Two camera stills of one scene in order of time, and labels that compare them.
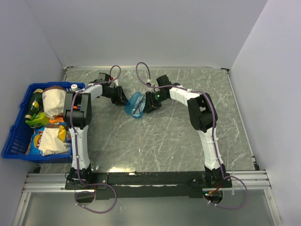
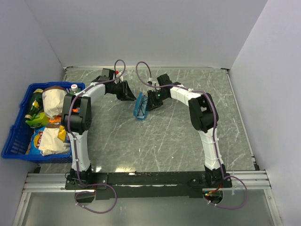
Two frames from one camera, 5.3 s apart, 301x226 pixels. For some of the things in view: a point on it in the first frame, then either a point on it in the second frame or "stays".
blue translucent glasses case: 130,105 -> 140,106
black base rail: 144,184 stays
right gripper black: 150,104 stays
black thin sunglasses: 139,106 stays
